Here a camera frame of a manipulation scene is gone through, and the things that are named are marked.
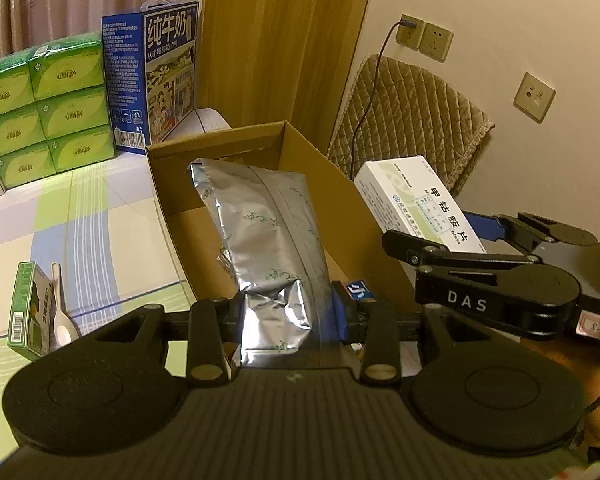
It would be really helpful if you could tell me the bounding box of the beige rice spoon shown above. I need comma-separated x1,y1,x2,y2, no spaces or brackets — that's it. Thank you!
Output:
50,262,79,347

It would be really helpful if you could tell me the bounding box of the silver foil bag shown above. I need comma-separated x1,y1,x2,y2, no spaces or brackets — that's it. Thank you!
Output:
189,158,338,368

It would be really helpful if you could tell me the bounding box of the quilted chair back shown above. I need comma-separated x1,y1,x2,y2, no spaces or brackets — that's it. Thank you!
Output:
327,54,494,196

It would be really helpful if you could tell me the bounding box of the wall socket pair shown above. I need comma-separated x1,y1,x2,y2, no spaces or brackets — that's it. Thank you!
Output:
396,14,454,63

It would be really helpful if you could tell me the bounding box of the person right hand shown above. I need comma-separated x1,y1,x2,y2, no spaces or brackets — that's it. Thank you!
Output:
520,336,600,448

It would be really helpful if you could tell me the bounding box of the green tissue box stack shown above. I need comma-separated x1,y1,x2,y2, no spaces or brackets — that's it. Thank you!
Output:
0,32,116,190

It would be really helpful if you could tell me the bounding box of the single wall socket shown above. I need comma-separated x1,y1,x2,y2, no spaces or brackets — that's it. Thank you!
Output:
514,73,556,124

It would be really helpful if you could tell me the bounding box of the wooden door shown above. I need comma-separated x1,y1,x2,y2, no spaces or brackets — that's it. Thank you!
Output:
196,0,368,151

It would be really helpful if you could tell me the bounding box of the black charger cable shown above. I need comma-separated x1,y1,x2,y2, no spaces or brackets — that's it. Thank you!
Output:
348,18,416,181

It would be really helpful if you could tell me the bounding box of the green white medicine box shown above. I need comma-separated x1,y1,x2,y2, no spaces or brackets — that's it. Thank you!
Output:
7,261,54,361

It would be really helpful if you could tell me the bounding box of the white medicine box blue logo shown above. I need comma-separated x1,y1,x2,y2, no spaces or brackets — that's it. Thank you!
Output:
354,155,486,254

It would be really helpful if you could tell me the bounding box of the brown cardboard box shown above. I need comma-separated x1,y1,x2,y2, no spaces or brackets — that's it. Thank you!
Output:
147,122,418,312

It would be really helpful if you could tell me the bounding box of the checked tablecloth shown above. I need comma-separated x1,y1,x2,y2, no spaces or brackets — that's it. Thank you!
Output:
0,153,193,463

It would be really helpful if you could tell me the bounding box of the blue milk carton box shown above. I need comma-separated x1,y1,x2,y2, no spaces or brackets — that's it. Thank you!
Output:
100,0,199,154

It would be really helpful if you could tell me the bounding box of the blue dental floss box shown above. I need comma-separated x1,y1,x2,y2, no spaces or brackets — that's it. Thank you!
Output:
344,280,375,301

